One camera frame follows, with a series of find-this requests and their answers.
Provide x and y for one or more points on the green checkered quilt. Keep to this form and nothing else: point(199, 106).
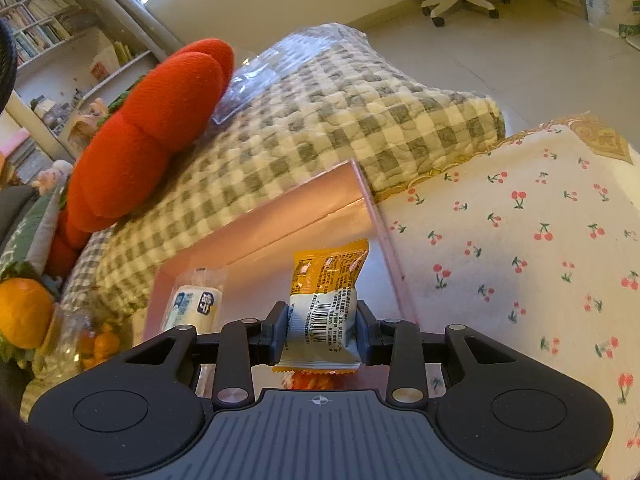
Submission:
point(310, 125)

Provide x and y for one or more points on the pink box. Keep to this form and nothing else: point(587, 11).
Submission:
point(280, 220)

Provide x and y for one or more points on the white blue snack packet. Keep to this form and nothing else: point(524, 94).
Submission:
point(195, 302)

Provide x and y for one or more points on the pink bunny plush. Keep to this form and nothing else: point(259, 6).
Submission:
point(50, 175)

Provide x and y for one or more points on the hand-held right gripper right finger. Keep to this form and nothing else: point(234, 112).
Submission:
point(362, 332)

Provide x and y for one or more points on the grey metal pole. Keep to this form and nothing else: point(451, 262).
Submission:
point(127, 10)

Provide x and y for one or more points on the white bookshelf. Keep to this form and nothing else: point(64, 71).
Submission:
point(45, 25)

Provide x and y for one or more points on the red plush cushion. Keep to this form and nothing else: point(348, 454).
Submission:
point(145, 135)

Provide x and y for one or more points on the orange plush toy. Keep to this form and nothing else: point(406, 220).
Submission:
point(22, 312)

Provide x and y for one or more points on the cherry print bedsheet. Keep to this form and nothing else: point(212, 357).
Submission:
point(500, 260)

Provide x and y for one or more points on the clear plastic bag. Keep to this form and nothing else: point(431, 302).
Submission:
point(260, 75)

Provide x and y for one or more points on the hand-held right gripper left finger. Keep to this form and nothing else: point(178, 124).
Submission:
point(280, 332)

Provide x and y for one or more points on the pile of kumquats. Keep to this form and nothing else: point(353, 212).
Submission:
point(102, 345)

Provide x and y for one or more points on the orange white snack packet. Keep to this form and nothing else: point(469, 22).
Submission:
point(325, 305)

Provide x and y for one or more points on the glass bowl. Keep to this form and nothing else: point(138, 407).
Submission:
point(70, 340)

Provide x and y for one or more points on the green patterned cloth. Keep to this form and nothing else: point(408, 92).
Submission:
point(20, 240)

